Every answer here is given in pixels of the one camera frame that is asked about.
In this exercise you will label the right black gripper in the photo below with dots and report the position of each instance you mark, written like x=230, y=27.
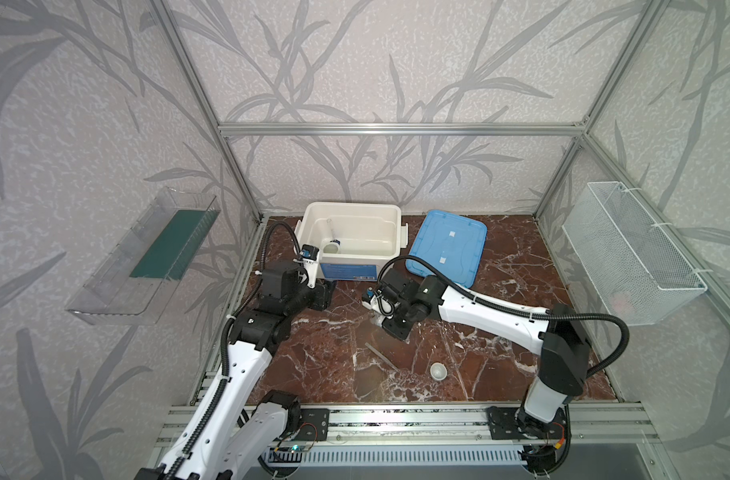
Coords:
x=394, y=322

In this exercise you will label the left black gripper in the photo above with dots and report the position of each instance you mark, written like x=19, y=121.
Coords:
x=322, y=294

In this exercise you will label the large white ceramic dish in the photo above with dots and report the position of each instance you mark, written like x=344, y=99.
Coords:
x=331, y=248

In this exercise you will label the blue base small flask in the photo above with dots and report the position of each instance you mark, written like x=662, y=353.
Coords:
x=331, y=228

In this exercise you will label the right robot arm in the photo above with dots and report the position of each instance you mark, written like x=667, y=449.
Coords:
x=556, y=336

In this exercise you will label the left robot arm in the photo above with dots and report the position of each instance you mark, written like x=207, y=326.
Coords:
x=219, y=442

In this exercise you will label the small white ceramic crucible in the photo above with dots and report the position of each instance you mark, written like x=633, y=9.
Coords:
x=438, y=371

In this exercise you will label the white plastic storage bin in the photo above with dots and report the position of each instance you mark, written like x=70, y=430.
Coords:
x=370, y=235

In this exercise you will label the blue plastic bin lid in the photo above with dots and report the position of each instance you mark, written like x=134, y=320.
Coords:
x=452, y=244

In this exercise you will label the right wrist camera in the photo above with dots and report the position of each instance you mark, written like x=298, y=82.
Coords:
x=375, y=301

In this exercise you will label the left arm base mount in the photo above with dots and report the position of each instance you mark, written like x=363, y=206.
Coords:
x=307, y=425

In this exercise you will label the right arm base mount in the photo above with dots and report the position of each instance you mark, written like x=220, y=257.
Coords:
x=511, y=423

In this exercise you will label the clear acrylic wall shelf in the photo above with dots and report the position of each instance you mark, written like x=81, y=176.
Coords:
x=139, y=277

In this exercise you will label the aluminium front rail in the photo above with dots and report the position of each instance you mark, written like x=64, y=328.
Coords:
x=466, y=423

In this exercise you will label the white wire mesh basket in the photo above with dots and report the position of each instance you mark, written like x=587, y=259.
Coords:
x=637, y=271

